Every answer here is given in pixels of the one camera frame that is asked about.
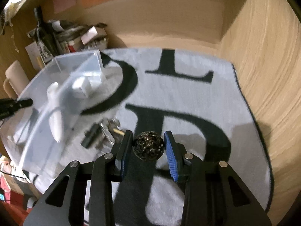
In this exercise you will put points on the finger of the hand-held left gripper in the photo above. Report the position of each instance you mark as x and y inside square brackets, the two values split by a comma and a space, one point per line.
[16, 104]

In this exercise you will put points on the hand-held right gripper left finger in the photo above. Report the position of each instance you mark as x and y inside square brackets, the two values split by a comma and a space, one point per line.
[124, 167]

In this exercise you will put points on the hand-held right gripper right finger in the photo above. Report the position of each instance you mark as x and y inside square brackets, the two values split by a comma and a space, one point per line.
[171, 156]

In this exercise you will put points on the ornate brown metal ball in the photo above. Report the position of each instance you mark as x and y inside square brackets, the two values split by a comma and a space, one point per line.
[148, 146]

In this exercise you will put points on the white oblong tool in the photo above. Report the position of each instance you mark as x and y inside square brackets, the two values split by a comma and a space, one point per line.
[56, 120]

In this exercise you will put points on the clear plastic container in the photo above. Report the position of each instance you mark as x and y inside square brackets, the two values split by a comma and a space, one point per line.
[70, 66]

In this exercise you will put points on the bunch of keys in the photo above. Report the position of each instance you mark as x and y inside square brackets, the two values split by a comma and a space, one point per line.
[103, 131]

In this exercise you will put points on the white note paper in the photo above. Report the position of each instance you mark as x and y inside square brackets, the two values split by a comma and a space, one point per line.
[33, 51]

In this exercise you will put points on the grey lettered mat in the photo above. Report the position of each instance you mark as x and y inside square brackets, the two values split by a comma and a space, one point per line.
[188, 103]

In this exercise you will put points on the dark wine bottle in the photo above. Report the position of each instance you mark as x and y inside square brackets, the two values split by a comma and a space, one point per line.
[45, 40]

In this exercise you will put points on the small red white box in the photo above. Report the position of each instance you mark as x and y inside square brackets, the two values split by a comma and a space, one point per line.
[71, 46]

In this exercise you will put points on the red cloth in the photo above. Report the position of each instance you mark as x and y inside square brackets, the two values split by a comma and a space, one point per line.
[10, 188]

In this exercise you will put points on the white card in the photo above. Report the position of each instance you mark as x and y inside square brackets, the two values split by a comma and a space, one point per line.
[89, 35]

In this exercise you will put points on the pink sticky note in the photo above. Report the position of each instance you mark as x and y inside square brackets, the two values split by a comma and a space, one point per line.
[64, 1]

